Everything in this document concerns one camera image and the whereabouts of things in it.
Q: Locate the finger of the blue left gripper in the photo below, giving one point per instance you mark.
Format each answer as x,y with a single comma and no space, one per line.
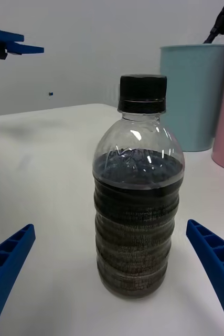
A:
1,35
22,48

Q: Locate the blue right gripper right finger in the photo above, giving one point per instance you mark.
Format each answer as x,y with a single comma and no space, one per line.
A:
216,260

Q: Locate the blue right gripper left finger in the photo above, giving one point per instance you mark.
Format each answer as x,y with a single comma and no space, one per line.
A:
4,265

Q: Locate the clear bottle with dark drink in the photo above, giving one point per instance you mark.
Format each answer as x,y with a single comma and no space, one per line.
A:
135,223

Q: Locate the pale blue plastic bin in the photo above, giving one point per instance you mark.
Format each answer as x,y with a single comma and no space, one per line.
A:
193,97

